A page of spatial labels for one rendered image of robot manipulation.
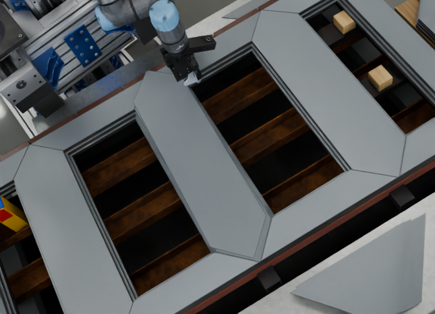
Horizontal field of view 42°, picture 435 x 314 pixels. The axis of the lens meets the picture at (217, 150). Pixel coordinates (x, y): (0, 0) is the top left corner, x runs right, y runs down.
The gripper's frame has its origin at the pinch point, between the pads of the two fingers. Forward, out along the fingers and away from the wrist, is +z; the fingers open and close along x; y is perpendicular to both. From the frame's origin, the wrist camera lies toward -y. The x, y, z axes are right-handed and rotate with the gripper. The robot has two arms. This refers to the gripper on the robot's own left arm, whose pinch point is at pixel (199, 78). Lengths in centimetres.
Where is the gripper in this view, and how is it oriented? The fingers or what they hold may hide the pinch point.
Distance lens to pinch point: 184.9
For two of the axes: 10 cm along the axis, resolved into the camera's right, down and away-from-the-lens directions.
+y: -8.6, 5.1, -0.6
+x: 4.7, 7.4, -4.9
